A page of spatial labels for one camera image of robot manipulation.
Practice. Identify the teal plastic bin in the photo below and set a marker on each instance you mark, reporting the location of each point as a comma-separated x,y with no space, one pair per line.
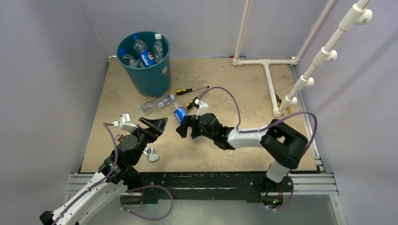
151,81

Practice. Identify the crushed clear bottle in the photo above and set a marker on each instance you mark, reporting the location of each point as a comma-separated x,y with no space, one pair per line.
158,50

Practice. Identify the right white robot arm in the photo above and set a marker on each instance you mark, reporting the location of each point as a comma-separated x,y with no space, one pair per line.
285,144

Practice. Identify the silver adjustable wrench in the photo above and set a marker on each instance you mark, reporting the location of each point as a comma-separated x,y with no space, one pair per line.
148,152

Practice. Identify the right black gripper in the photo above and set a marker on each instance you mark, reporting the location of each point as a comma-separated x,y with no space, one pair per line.
189,121

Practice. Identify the clear bottle by bin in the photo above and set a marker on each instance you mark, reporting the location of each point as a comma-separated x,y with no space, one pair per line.
157,103

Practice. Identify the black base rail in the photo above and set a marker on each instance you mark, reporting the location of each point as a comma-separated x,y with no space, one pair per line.
249,186

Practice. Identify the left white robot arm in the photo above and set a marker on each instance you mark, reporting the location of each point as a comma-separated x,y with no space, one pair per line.
116,175

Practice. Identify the white PVC pipe frame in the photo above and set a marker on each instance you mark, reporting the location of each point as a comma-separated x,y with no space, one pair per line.
356,15

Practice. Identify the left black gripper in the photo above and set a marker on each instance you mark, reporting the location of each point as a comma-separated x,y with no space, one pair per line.
157,124

